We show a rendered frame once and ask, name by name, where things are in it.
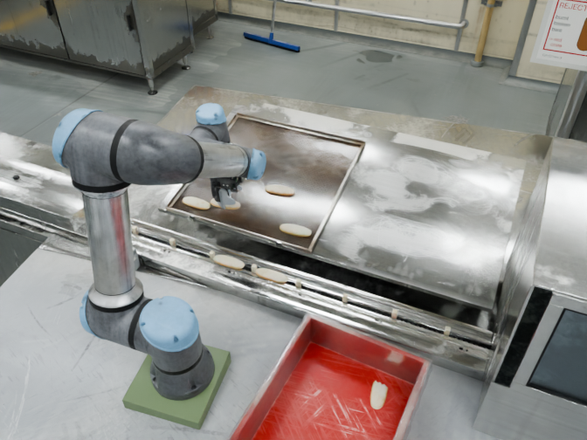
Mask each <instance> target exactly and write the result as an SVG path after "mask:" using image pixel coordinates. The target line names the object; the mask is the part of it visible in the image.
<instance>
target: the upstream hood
mask: <svg viewBox="0 0 587 440"><path fill-rule="evenodd" d="M0 207H3V208H6V209H8V210H12V211H15V212H17V213H20V214H23V215H26V216H28V217H33V218H36V219H38V220H41V221H44V222H47V223H51V224H54V225H57V226H58V227H61V228H64V229H67V230H71V231H74V232H75V231H76V230H77V229H78V228H79V227H80V226H81V225H82V224H83V223H84V222H85V221H86V219H85V211H84V205H83V199H82V193H81V192H80V191H78V190H77V189H75V188H74V187H73V185H72V180H71V176H70V175H67V174H64V173H61V172H58V171H55V170H52V169H48V168H44V167H40V166H38V165H35V164H31V163H29V162H23V161H20V160H18V159H14V158H11V157H9V156H5V155H0Z"/></svg>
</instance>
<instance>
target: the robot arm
mask: <svg viewBox="0 0 587 440"><path fill-rule="evenodd" d="M196 121H197V124H196V125H195V127H194V128H193V130H192V132H191V133H190V135H186V134H179V133H176V132H173V131H170V130H168V129H166V128H164V127H160V126H157V125H155V124H152V123H149V122H146V121H142V120H134V119H130V118H127V117H123V116H119V115H115V114H111V113H104V112H102V111H101V110H97V109H96V110H91V109H86V108H79V109H75V110H73V111H71V112H70V113H68V114H67V115H66V116H65V117H64V118H63V119H62V121H61V122H60V123H59V126H58V127H57V128H56V131H55V133H54V136H53V140H52V153H53V156H54V159H55V160H56V162H57V163H59V164H60V165H61V166H62V167H64V168H69V169H70V174H71V180H72V185H73V187H74V188H75V189H77V190H78V191H80V192H81V193H82V199H83V205H84V211H85V219H86V230H87V236H88V243H89V250H90V256H91V262H92V269H93V281H94V282H93V283H92V284H91V286H90V287H89V289H88V290H87V291H86V293H85V295H84V296H83V299H82V300H81V303H82V306H80V307H79V319H80V323H81V325H82V326H83V328H84V329H85V330H86V331H87V332H88V333H90V334H93V335H94V336H96V337H97V338H100V339H103V340H109V341H112V342H114V343H117V344H120V345H122V346H124V347H129V348H132V349H134V350H137V351H140V352H143V353H145V354H149V355H150V356H151V358H152V362H151V366H150V378H151V381H152V383H153V386H154V388H155V390H156V391H157V392H158V393H159V394H160V395H161V396H163V397H165V398H167V399H170V400H174V401H182V400H188V399H190V398H193V397H195V396H197V395H199V394H201V393H202V392H203V391H204V390H205V389H206V388H207V387H208V386H209V384H210V383H211V380H212V378H213V375H214V369H215V367H214V361H213V358H212V355H211V352H210V350H209V349H208V348H207V347H206V346H205V345H204V344H203V343H202V340H201V336H200V332H199V324H198V320H197V316H196V315H195V313H194V310H193V309H192V307H191V306H190V305H189V304H188V303H187V302H186V301H185V300H183V299H180V298H178V297H174V296H163V297H162V298H161V299H159V298H156V299H150V298H147V297H145V296H144V291H143V284H142V282H141V281H140V280H139V279H138V278H137V277H136V276H135V263H134V253H133V243H132V233H131V223H130V212H129V202H128V188H129V187H130V186H131V185H132V184H137V185H146V186H154V185H174V184H185V183H190V182H193V181H195V180H196V179H197V178H210V179H211V193H212V196H213V198H214V200H215V201H216V202H217V203H218V205H219V206H220V207H221V208H222V209H225V205H233V204H235V203H236V202H235V200H234V199H232V198H231V192H234V193H238V190H242V187H241V186H240V185H239V184H240V183H242V182H243V181H244V178H246V179H247V180H248V179H251V180H258V179H260V177H261V176H262V175H263V173H264V171H265V167H266V155H265V153H264V152H262V151H259V150H257V149H255V148H246V147H242V146H238V145H234V144H231V140H230V135H229V131H228V127H227V122H226V117H225V115H224V109H223V108H222V107H221V106H220V105H219V104H216V103H206V104H203V105H201V106H200V107H199V108H198V109H197V110H196ZM219 187H221V188H222V189H221V188H219Z"/></svg>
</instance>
